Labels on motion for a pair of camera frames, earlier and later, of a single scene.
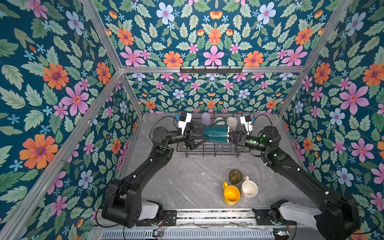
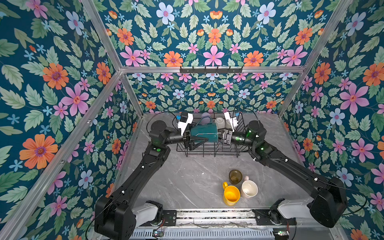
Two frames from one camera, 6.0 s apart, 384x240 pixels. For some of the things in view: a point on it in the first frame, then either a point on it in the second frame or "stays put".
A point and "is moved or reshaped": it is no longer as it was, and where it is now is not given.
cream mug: x=249 y=188 stays put
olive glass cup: x=235 y=176 stays put
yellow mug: x=231 y=194 stays put
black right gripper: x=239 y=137 to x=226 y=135
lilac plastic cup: x=206 y=118 stays put
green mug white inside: x=217 y=133 is moved or reshaped
